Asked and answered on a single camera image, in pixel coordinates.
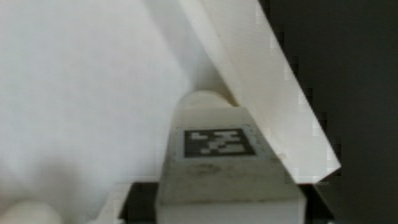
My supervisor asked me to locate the white square tabletop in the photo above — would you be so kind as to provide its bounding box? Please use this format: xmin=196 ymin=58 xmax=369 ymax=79
xmin=0 ymin=0 xmax=339 ymax=224

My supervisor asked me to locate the white table leg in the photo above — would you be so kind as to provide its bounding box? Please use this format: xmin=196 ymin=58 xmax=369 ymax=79
xmin=154 ymin=90 xmax=307 ymax=224

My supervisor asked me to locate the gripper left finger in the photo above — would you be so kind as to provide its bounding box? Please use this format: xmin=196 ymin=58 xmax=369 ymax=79
xmin=118 ymin=182 xmax=157 ymax=224

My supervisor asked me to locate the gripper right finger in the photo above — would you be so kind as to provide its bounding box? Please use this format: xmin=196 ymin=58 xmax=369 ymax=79
xmin=298 ymin=184 xmax=333 ymax=224

